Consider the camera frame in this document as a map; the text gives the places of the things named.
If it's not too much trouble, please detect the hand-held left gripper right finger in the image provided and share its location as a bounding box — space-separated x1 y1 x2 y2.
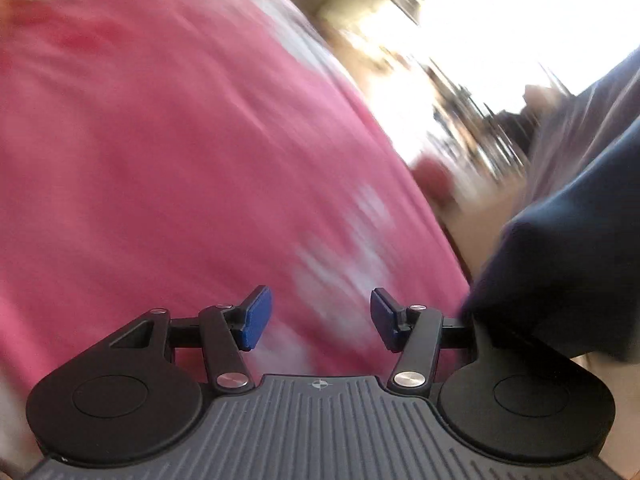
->
370 287 481 395

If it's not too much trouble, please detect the dark blue cloth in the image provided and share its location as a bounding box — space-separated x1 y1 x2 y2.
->
459 130 640 367

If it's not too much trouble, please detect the grey cloth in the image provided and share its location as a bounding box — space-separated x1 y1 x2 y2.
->
524 50 640 202

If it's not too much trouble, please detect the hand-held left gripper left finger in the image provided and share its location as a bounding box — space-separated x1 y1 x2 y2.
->
109 285 274 394

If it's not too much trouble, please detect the pink floral blanket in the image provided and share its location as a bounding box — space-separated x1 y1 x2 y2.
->
0 0 473 466

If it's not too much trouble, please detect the pink bag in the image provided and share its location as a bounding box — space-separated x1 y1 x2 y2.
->
411 156 457 203

